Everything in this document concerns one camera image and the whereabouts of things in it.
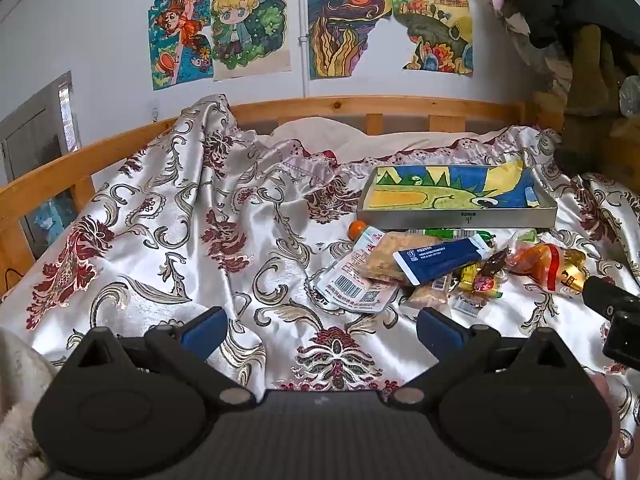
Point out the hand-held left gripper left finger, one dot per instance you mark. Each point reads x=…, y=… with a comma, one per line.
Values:
x=202, y=331

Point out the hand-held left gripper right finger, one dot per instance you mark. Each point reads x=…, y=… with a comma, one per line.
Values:
x=440, y=332

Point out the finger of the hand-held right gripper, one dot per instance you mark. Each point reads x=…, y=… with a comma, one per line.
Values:
x=607, y=295

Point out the long crisp bar packet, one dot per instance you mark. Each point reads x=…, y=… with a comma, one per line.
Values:
x=425, y=297

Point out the small white snack packet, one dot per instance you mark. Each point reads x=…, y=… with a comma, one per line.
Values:
x=467, y=305

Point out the gold candy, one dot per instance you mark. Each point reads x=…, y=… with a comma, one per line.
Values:
x=574, y=267

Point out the yellow candy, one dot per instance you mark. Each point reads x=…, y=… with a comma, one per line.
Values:
x=466, y=279

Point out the red round candy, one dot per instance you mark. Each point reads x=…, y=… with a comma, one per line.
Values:
x=485, y=285

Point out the blue and white packet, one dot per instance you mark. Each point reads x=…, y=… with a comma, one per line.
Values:
x=435, y=260

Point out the orange red snack bag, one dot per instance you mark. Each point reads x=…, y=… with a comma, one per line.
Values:
x=537, y=262

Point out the dark brown candy wrapper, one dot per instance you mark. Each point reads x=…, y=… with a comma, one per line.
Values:
x=495, y=260

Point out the square rice crisp packet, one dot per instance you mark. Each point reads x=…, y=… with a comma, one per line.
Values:
x=384, y=257

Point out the green snack packet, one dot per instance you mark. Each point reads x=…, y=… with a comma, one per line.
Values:
x=457, y=235

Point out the clear plastic wrapper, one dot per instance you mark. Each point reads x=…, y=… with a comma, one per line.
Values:
x=524, y=239

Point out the white barcode pouch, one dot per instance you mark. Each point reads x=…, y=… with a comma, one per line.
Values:
x=345, y=285

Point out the grey metal tray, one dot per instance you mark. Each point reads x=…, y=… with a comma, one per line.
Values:
x=450, y=221

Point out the small tangerine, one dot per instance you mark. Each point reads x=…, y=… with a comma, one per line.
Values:
x=357, y=229

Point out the floral satin blanket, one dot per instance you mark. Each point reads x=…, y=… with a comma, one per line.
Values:
x=165, y=240

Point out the crayon drawing paper liner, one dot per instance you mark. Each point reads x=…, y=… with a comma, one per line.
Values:
x=425, y=195

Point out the blue printed cloth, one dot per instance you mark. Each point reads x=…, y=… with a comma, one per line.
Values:
x=47, y=220

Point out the white fleece blanket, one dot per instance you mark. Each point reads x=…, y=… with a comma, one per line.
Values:
x=20, y=400

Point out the clear plastic bag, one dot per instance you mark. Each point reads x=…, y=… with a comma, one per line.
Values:
x=631, y=95

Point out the cream pillow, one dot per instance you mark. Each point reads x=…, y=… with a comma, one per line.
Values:
x=310, y=135

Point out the grey framed window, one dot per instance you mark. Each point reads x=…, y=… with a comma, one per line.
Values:
x=45, y=125

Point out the red haired girl drawing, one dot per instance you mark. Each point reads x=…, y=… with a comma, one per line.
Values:
x=172, y=45

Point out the blond child drawing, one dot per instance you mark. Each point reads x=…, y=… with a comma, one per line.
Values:
x=250, y=25

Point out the white wall hook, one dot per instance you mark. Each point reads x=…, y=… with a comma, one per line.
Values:
x=154, y=110

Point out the wooden bed frame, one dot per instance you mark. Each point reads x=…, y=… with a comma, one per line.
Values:
x=350, y=107

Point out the white wall pipe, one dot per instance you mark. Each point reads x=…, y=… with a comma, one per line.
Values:
x=303, y=60

